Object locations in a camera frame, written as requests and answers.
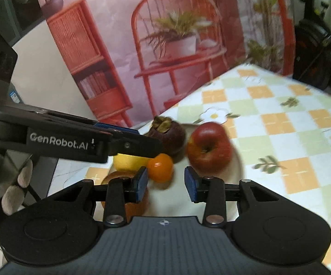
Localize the checkered floral tablecloth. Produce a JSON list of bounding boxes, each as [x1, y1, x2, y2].
[[51, 63, 331, 275]]

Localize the cream shallow bowl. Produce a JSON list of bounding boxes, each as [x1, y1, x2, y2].
[[92, 123, 243, 217]]

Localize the dark purple mangosteen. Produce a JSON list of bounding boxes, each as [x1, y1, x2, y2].
[[144, 116, 187, 164]]

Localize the red apple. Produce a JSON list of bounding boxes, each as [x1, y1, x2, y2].
[[186, 122, 233, 173]]

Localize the small orange tangerine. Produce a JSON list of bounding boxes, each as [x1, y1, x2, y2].
[[147, 153, 174, 183], [100, 170, 149, 217]]

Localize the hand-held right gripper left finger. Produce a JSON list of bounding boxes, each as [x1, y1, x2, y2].
[[47, 166, 149, 226]]

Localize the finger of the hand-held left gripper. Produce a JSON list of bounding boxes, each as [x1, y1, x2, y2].
[[110, 133, 164, 159], [94, 123, 140, 135]]

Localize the black exercise bike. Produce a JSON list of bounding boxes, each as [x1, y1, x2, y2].
[[293, 0, 331, 104]]

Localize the person's left hand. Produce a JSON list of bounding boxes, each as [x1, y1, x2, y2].
[[0, 143, 34, 215]]

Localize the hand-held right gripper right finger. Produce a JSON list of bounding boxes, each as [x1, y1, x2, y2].
[[184, 166, 280, 226]]

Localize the white refrigerator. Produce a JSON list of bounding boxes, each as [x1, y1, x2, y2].
[[9, 20, 97, 121]]

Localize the wall poster with red furniture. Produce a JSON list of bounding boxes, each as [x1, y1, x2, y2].
[[31, 0, 296, 127]]

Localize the yellow lemon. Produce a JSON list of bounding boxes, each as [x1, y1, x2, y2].
[[112, 153, 150, 173]]

